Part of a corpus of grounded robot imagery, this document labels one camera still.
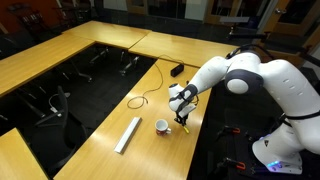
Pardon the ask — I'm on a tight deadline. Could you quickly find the black robot stand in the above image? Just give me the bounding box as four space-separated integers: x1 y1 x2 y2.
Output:
196 79 320 180

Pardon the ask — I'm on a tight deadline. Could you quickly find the white charger cable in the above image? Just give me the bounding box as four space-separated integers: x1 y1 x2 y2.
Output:
48 93 71 116

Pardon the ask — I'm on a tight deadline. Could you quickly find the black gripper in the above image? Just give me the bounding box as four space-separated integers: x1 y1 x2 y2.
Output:
173 111 190 130

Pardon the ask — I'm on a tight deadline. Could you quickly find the black mesh office chair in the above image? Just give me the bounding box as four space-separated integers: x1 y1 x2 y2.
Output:
29 85 88 174

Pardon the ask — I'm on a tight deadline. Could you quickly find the wooden conference table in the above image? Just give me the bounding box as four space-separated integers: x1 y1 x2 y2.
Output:
0 32 97 98
0 127 49 180
61 20 152 50
128 30 239 69

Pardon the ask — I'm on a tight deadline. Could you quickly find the black power adapter box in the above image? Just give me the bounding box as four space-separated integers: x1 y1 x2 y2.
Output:
170 63 185 78

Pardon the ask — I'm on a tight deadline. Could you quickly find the white and red mug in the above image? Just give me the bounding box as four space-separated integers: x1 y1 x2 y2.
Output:
154 118 173 137

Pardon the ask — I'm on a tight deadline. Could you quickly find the orange-tipped black clamp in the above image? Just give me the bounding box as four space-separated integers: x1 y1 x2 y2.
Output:
218 157 247 171
216 125 242 139

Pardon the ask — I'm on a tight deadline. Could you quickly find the thin black cable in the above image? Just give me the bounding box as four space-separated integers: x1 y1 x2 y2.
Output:
126 54 185 110

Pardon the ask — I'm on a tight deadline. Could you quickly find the long silver metal bar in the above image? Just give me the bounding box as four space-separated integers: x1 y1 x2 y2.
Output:
113 116 143 155

